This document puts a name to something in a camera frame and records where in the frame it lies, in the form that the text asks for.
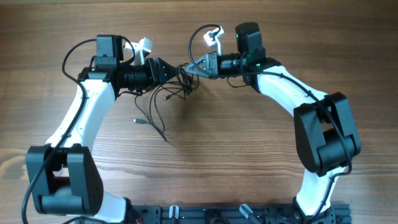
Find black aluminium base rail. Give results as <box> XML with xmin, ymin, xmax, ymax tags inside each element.
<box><xmin>124</xmin><ymin>203</ymin><xmax>352</xmax><ymax>224</ymax></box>

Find black usb cable bundle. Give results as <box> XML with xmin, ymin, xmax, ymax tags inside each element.
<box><xmin>133</xmin><ymin>63</ymin><xmax>200</xmax><ymax>146</ymax></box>

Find right camera cable black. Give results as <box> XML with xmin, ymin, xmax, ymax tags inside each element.
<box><xmin>188</xmin><ymin>24</ymin><xmax>354</xmax><ymax>218</ymax></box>

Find left camera cable black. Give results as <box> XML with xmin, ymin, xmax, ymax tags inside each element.
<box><xmin>21</xmin><ymin>36</ymin><xmax>136</xmax><ymax>224</ymax></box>

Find camera cable black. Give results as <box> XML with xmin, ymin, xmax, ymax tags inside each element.
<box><xmin>188</xmin><ymin>24</ymin><xmax>354</xmax><ymax>218</ymax></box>
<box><xmin>21</xmin><ymin>36</ymin><xmax>136</xmax><ymax>224</ymax></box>

